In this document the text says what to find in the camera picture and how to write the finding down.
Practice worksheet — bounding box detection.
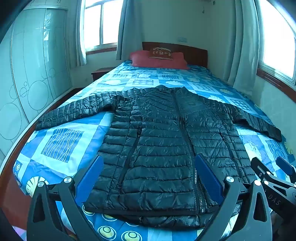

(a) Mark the window beside wardrobe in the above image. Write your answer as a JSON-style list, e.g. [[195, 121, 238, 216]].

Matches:
[[80, 0, 124, 55]]

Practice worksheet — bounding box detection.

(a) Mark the blue patterned bed sheet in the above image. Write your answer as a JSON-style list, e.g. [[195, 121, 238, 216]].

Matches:
[[13, 60, 296, 241]]

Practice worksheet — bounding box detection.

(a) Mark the grey curtain beside headboard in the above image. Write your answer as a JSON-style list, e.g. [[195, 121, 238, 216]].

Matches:
[[116, 0, 145, 61]]

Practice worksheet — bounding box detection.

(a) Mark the wide wood-framed window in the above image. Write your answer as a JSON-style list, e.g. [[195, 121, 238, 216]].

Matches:
[[254, 0, 296, 102]]

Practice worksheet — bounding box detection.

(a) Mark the white wardrobe with circle pattern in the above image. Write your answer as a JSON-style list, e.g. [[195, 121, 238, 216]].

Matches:
[[0, 5, 72, 163]]

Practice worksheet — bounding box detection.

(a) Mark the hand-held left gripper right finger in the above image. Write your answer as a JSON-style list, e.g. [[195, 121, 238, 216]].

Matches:
[[195, 153, 273, 241]]

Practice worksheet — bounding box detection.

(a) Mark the black quilted puffer jacket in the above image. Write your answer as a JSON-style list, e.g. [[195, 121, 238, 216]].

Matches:
[[35, 85, 282, 228]]

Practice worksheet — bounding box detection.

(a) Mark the dark wooden headboard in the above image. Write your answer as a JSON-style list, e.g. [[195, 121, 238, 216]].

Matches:
[[0, 42, 208, 232]]

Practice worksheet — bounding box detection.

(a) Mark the wooden nightstand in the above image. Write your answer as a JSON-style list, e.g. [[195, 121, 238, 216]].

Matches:
[[91, 67, 116, 82]]

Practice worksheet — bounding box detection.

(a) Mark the red pillow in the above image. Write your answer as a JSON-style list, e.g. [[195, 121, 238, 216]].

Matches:
[[129, 50, 190, 70]]

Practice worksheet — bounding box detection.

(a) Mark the short grey curtain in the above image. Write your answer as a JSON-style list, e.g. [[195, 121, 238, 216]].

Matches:
[[74, 0, 88, 67]]

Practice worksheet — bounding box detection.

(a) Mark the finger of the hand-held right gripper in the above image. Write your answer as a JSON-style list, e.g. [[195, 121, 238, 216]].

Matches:
[[277, 156, 296, 180], [251, 157, 278, 186]]

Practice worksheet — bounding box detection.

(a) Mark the grey curtain at wide window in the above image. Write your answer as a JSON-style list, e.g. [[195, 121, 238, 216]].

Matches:
[[227, 0, 260, 96]]

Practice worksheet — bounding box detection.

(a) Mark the brown printed cushion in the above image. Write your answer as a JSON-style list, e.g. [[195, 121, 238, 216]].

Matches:
[[148, 47, 173, 60]]

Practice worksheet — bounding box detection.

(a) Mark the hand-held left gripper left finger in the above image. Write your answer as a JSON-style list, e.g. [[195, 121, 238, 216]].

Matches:
[[27, 155, 104, 241]]

